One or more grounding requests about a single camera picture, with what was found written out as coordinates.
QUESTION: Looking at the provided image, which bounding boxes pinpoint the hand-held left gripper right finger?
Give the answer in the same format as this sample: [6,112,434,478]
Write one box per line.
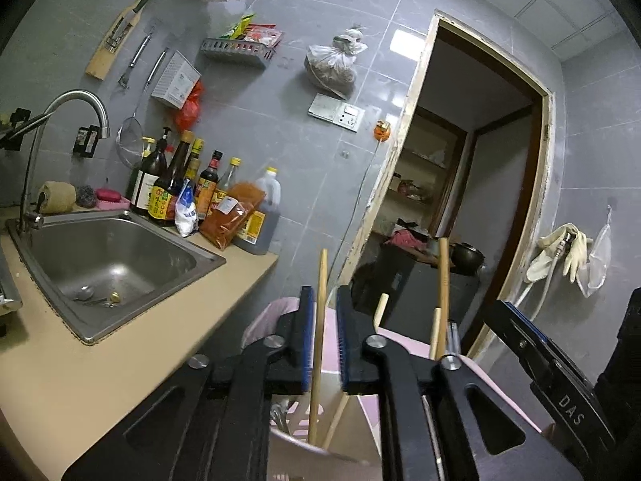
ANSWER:
[335,285,572,481]

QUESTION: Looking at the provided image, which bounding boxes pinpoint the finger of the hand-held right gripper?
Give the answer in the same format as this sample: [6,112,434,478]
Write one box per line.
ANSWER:
[483,299,617,458]

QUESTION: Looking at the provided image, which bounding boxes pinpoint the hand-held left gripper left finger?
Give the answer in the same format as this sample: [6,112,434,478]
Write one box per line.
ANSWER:
[62,285,316,481]

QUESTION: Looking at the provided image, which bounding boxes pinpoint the white plastic utensil holder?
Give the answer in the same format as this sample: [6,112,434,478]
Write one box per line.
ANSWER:
[269,368,384,468]

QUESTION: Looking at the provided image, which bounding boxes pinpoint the dark cabinet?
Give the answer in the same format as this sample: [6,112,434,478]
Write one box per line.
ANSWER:
[351,248,482,356]

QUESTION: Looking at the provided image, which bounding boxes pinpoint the cream rubber gloves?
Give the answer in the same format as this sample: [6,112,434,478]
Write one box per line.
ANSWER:
[526,223,594,284]

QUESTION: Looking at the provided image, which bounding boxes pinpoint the black cooking pot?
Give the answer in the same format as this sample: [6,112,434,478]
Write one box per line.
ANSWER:
[451,242,486,276]

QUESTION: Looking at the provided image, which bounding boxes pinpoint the clear hanging plastic bag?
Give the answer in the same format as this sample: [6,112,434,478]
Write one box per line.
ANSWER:
[576,205,613,297]

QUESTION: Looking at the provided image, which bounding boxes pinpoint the pink cloth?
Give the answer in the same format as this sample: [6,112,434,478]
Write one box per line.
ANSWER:
[389,229,429,251]

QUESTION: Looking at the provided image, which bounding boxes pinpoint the orange chili powder bag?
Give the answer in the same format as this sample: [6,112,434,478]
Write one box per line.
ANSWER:
[199,182,267,251]

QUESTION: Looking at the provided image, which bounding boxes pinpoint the large vinegar jug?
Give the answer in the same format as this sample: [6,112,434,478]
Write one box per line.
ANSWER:
[233,167,282,256]

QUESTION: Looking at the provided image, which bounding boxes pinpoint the beige kitchen counter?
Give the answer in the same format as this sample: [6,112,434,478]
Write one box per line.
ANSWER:
[0,233,279,481]

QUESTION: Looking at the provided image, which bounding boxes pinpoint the blue white salt bag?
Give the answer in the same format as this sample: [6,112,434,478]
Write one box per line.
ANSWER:
[175,179,200,236]

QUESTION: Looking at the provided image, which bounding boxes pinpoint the clear yellow cap bottle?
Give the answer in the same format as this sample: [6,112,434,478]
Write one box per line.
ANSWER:
[216,157,242,201]

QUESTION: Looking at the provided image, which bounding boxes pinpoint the red cap sauce bottle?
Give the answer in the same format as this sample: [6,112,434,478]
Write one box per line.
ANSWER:
[196,150,224,218]

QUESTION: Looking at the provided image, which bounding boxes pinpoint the wooden shelf unit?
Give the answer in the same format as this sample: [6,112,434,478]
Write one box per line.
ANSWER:
[385,110,469,241]

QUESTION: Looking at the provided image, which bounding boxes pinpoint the tall soy sauce bottle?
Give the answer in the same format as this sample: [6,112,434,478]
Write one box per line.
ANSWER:
[149,130,195,226]

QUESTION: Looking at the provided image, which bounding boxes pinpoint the steel sink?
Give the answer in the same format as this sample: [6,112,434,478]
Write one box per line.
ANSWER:
[6,209,227,346]

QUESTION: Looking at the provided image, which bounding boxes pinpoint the dark sauce bottle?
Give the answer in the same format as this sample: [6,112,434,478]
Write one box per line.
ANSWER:
[183,139,205,186]

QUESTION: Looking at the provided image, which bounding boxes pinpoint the spoon in sink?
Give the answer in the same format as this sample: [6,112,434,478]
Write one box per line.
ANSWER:
[74,285,108,306]

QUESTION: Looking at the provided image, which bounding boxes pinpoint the dark pump bottle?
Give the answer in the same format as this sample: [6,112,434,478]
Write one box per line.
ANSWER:
[131,127,168,216]

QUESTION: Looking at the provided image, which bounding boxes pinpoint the pink soap dish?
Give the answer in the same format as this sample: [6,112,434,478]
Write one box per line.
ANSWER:
[95,188,132,210]

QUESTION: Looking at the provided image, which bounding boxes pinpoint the olive yellow cap bottle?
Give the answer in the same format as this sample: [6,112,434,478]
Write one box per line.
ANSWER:
[127,136,156,201]

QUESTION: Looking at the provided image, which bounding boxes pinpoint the red plastic bag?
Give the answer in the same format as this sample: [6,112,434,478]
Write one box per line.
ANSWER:
[174,80,205,133]

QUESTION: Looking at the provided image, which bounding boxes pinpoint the hanging mesh strainer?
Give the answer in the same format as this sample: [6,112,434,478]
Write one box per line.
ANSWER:
[116,49,168,168]

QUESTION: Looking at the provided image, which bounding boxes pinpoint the clear bag of dried goods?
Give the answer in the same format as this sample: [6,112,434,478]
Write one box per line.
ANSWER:
[303,25,369,100]

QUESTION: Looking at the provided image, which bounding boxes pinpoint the loofah sponge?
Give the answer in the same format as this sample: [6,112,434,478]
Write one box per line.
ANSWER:
[39,182,77,214]

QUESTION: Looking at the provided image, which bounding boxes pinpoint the white cardboard box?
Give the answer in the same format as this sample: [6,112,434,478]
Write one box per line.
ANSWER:
[151,50,202,108]

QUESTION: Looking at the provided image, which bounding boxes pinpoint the red snack packet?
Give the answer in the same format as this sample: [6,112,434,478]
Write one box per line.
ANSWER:
[243,24,284,48]

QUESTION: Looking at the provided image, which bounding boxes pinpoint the yellow green snack packet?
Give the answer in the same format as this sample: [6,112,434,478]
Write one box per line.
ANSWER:
[220,14,255,41]

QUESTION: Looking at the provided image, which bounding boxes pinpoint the hanging steel peeler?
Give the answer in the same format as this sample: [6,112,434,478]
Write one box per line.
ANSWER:
[118,34,152,88]

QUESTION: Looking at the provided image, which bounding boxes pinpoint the steel faucet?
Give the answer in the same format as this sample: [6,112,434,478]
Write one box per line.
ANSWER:
[19,89,111,231]

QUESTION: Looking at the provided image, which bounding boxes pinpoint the wooden knife rack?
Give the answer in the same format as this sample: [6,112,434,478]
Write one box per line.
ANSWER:
[85,0,171,81]

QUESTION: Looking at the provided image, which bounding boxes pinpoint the white hose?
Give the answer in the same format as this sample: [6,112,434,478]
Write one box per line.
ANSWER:
[516,228,576,311]

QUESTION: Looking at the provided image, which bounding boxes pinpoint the thin grey cable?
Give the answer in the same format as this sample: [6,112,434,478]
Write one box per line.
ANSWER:
[335,141,381,281]

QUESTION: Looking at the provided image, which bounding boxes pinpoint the white wall socket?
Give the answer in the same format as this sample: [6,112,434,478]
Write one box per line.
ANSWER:
[337,103,365,132]

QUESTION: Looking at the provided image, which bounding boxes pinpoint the white wall switch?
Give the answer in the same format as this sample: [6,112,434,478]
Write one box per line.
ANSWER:
[307,93,346,123]

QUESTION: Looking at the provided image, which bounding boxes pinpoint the wooden door frame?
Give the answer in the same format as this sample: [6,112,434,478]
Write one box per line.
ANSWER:
[328,9,556,362]

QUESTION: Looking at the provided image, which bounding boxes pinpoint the grey wall shelf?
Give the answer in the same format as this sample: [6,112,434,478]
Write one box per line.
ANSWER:
[201,37,275,71]

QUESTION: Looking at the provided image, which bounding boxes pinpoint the black wall holder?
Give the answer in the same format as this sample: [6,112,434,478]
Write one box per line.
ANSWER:
[73,125,101,158]

